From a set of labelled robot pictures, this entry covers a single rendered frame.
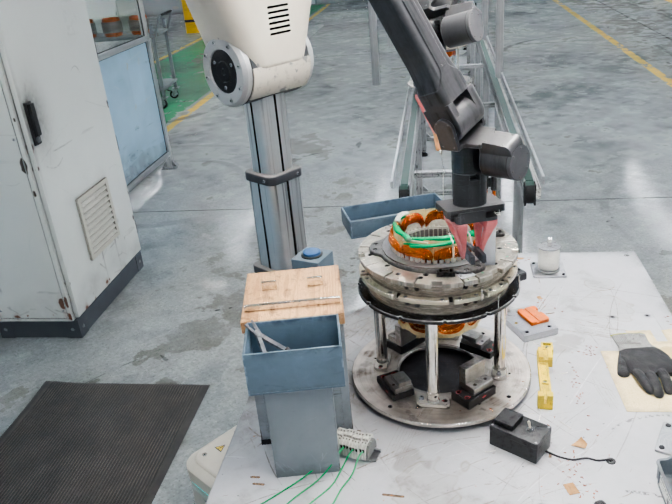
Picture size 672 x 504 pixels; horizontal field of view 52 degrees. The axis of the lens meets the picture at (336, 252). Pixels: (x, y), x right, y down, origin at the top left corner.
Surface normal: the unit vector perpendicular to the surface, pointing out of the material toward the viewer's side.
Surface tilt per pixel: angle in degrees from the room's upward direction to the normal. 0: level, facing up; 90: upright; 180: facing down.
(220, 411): 0
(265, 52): 90
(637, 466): 0
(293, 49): 90
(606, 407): 0
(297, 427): 90
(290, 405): 90
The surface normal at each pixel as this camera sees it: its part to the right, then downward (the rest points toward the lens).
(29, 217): -0.15, 0.43
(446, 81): 0.56, -0.01
